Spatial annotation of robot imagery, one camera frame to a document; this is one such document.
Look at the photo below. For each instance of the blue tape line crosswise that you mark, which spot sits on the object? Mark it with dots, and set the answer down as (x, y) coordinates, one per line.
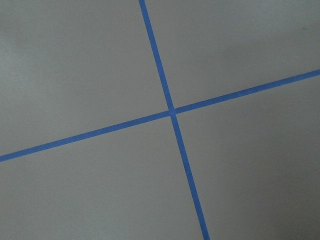
(159, 115)

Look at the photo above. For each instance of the blue tape line left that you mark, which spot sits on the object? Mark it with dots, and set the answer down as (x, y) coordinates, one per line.
(174, 121)

